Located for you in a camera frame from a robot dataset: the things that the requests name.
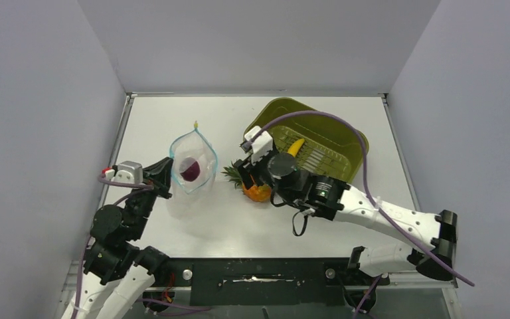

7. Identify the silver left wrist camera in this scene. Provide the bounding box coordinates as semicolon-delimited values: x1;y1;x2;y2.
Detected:
101;161;143;185

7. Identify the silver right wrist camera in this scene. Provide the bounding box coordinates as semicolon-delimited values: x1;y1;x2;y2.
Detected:
240;126;274;164

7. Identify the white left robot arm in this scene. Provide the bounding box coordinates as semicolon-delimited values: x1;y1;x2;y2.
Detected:
62;158;173;318

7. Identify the orange toy pineapple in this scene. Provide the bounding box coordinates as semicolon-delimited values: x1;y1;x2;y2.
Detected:
222;165;272;203

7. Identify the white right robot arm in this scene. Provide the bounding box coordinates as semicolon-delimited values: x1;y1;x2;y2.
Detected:
232;153;458;284

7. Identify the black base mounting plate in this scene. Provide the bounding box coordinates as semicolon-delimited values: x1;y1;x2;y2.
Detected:
145;257;374;306

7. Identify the yellow toy banana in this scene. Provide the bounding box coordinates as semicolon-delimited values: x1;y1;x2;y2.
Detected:
287;138;305;157

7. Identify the clear zip top bag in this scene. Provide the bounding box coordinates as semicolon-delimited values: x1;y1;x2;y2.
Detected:
167;122;218;219

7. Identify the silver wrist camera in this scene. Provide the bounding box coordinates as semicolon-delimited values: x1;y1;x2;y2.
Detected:
240;126;274;164
101;161;143;185

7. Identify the purple red onion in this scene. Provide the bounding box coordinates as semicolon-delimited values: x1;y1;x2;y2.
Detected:
178;158;201;182

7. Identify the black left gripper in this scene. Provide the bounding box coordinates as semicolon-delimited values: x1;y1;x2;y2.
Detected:
126;156;173;239

